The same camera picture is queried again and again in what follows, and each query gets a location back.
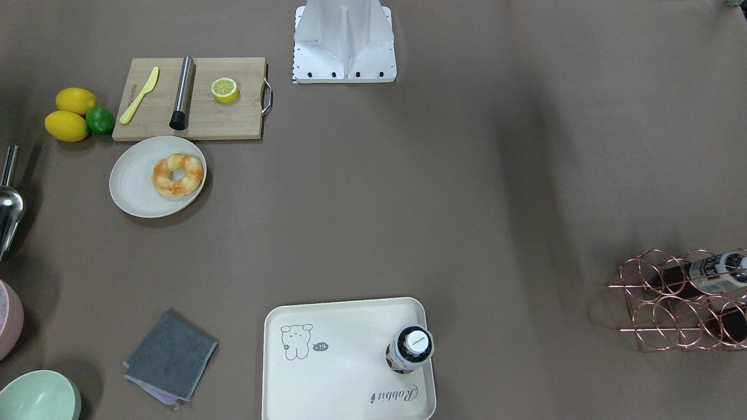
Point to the cream rabbit tray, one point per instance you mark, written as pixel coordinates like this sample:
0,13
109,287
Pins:
327,361

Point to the dark drink bottle on tray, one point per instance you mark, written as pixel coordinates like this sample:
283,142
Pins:
410,349

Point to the bottle lying in rack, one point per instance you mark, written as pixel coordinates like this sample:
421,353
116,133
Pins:
715,275

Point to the glazed donut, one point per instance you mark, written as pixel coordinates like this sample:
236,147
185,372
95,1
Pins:
177,175

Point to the white round plate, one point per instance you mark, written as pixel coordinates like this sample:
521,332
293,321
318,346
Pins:
131,185

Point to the copper wire bottle rack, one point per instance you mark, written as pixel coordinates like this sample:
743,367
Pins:
662,322

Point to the mint green bowl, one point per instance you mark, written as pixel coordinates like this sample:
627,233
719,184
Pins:
41,394

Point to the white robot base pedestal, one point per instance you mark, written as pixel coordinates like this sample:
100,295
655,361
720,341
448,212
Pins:
344,42

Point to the yellow lemon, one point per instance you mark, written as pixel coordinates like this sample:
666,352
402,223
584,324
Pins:
66,126
76,100

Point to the yellow plastic knife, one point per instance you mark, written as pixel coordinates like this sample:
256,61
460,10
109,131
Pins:
149,86

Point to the metal ice scoop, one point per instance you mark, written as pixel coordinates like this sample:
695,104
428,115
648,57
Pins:
12,203

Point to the pink bowl of ice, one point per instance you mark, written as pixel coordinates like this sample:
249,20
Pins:
12,319

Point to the half lemon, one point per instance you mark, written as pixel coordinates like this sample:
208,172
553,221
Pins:
224,90

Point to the green lime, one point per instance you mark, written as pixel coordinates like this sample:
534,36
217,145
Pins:
100,120

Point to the yellow lemon lower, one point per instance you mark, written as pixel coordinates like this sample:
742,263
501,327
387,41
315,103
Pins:
66,126

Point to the yellow lemon upper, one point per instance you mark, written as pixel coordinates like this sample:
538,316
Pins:
76,100

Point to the grey folded cloth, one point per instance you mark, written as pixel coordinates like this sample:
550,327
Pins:
170,361

